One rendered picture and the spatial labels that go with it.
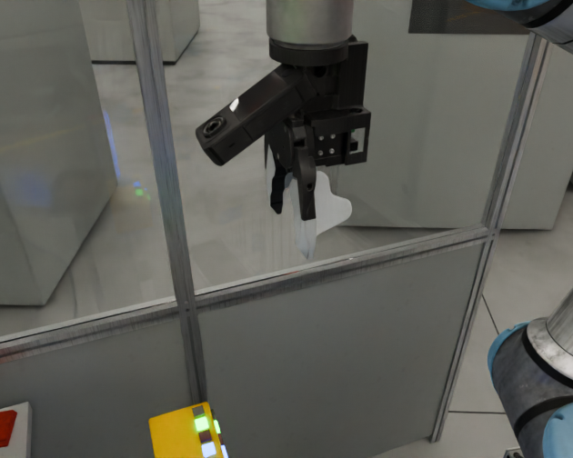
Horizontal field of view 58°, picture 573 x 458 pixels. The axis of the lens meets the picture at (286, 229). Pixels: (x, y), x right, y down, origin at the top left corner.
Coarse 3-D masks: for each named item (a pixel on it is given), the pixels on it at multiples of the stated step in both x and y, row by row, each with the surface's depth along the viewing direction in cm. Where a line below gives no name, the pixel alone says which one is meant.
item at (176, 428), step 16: (160, 416) 84; (176, 416) 84; (192, 416) 84; (208, 416) 84; (160, 432) 82; (176, 432) 82; (192, 432) 82; (160, 448) 79; (176, 448) 79; (192, 448) 79
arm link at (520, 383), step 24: (504, 336) 76; (528, 336) 69; (552, 336) 67; (504, 360) 73; (528, 360) 68; (552, 360) 66; (504, 384) 72; (528, 384) 68; (552, 384) 66; (504, 408) 72; (528, 408) 66
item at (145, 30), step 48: (144, 0) 80; (144, 48) 84; (144, 96) 88; (528, 96) 119; (432, 240) 136; (480, 240) 141; (192, 288) 115; (240, 288) 121; (288, 288) 125; (480, 288) 154; (48, 336) 108; (96, 336) 112; (192, 384) 132
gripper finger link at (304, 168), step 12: (300, 144) 48; (300, 156) 47; (312, 156) 48; (300, 168) 47; (312, 168) 47; (300, 180) 47; (312, 180) 47; (300, 192) 48; (312, 192) 48; (300, 204) 49; (312, 204) 49; (312, 216) 50
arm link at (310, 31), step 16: (272, 0) 42; (288, 0) 41; (304, 0) 40; (320, 0) 40; (336, 0) 41; (352, 0) 43; (272, 16) 43; (288, 16) 41; (304, 16) 41; (320, 16) 41; (336, 16) 42; (352, 16) 44; (272, 32) 43; (288, 32) 42; (304, 32) 42; (320, 32) 42; (336, 32) 42; (304, 48) 43; (320, 48) 43
